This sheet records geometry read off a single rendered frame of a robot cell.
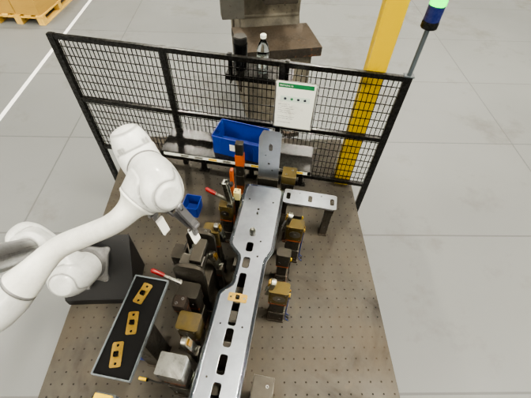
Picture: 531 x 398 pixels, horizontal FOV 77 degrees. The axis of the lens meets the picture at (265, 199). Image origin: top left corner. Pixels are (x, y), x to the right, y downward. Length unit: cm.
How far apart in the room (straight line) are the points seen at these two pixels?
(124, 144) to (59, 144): 320
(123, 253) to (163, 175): 107
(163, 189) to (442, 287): 256
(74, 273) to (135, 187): 89
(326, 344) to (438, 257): 162
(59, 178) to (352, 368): 302
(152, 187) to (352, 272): 144
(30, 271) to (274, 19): 327
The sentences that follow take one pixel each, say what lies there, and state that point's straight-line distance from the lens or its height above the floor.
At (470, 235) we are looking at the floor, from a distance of 344.
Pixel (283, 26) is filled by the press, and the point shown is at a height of 88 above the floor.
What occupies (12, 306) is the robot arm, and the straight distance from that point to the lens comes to 112.
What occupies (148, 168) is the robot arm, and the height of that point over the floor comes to 186.
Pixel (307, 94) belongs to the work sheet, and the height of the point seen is 139.
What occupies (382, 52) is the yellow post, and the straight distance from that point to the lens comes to 181.
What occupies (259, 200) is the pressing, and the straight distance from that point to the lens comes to 182.
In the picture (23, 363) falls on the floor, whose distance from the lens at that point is 290.
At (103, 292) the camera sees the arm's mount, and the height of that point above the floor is 78.
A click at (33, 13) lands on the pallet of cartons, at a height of 16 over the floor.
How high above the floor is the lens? 242
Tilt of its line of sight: 51 degrees down
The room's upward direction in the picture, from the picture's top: 3 degrees clockwise
